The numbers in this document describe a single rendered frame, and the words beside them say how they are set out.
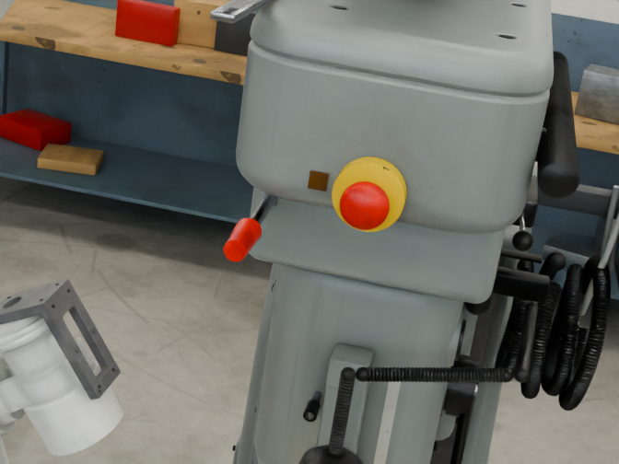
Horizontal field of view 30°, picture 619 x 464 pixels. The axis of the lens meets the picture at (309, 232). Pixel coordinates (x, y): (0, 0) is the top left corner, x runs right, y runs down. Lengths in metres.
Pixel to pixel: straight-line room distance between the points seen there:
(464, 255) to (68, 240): 4.21
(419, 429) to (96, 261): 3.89
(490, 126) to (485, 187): 0.05
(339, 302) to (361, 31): 0.32
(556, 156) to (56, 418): 0.46
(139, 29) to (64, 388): 4.26
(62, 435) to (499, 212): 0.40
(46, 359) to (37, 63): 5.09
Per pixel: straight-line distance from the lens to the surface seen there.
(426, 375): 1.07
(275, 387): 1.22
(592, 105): 4.96
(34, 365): 0.89
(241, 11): 0.91
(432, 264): 1.08
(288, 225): 1.09
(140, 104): 5.80
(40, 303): 0.86
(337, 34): 0.94
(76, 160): 5.35
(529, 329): 1.19
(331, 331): 1.16
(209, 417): 3.98
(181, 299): 4.75
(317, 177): 0.97
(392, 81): 0.94
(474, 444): 1.75
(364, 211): 0.92
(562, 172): 0.98
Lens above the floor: 2.08
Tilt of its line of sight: 22 degrees down
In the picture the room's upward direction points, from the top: 8 degrees clockwise
